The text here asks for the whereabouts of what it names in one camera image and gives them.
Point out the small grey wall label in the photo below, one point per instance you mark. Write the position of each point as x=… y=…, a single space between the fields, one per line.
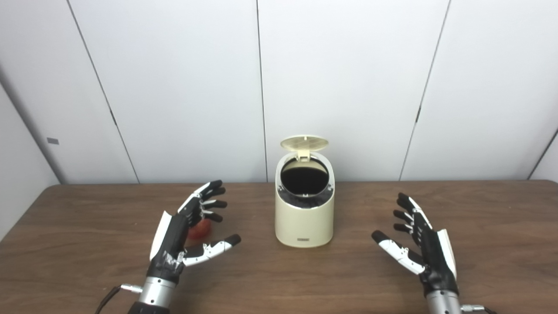
x=52 y=141

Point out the cream-colored round bin lid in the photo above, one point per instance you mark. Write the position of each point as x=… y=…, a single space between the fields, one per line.
x=304 y=142

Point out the red apple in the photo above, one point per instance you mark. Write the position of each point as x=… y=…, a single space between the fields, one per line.
x=200 y=231

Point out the cream-colored bin body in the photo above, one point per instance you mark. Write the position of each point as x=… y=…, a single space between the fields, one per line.
x=304 y=224

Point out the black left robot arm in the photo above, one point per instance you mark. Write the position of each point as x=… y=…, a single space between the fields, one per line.
x=156 y=296

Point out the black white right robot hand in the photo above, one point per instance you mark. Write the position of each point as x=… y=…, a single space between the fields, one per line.
x=436 y=261

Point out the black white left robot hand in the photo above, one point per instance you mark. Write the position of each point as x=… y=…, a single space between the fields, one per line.
x=171 y=244

